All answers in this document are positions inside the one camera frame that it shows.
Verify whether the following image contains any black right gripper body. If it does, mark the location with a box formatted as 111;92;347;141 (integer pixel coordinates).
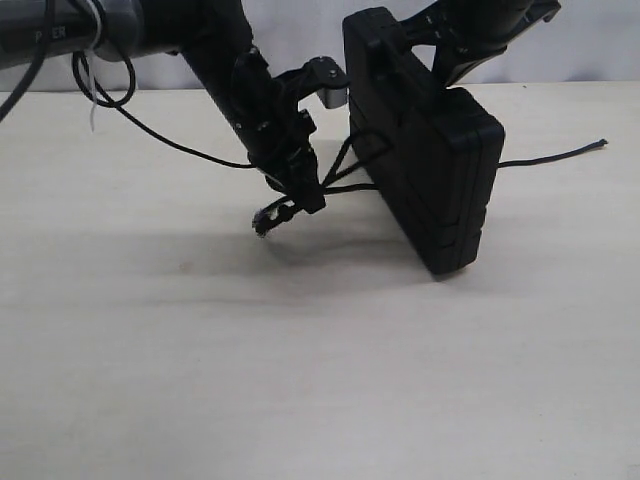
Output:
400;0;561;85

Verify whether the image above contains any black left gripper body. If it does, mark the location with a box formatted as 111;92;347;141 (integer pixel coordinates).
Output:
141;1;318;190

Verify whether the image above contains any black plastic case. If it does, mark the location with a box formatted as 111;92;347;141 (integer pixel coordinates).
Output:
342;7;505;276

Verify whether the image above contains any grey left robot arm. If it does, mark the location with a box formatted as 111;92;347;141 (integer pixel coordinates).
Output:
1;1;326;213

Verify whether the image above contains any white backdrop curtain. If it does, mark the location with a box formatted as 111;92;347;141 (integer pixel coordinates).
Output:
30;1;639;92

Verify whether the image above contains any white zip tie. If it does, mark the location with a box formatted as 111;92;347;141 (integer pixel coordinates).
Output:
84;0;104;133

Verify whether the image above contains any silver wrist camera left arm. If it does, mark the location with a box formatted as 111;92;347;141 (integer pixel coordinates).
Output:
308;56;349;110

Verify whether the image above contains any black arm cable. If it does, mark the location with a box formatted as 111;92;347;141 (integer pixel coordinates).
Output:
0;0;256;170

